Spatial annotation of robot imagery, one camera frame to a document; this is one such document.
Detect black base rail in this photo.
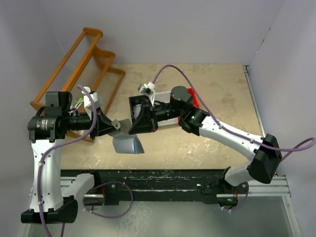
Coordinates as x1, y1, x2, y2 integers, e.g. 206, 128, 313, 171
61, 169, 249, 206

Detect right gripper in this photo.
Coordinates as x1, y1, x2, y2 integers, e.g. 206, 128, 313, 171
128, 99, 183, 135

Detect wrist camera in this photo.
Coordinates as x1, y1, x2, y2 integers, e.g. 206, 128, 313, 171
138, 82, 156, 105
82, 86, 102, 117

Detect white cards in black bin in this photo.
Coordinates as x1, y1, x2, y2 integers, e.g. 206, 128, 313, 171
133, 104, 141, 119

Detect green marker pen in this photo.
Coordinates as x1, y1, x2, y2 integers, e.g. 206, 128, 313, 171
72, 98, 83, 109

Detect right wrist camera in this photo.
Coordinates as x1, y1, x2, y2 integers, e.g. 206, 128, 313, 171
138, 82, 156, 105

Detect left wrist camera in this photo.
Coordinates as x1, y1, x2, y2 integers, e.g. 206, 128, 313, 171
82, 86, 102, 117

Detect grey card holder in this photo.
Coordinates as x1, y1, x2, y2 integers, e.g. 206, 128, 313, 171
110, 119, 144, 154

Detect black plastic bin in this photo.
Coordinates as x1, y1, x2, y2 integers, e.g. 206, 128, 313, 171
129, 95, 148, 124

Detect orange wooden rack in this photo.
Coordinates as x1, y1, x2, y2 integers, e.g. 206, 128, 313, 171
30, 27, 126, 143

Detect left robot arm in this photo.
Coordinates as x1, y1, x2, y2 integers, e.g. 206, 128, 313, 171
21, 87, 120, 224

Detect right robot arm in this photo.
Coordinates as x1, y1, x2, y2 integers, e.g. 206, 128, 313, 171
129, 86, 282, 193

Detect red plastic bin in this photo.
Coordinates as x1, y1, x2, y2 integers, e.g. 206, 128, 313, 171
187, 88, 200, 108

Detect white plastic bin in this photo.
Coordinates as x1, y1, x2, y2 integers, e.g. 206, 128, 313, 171
155, 91, 171, 103

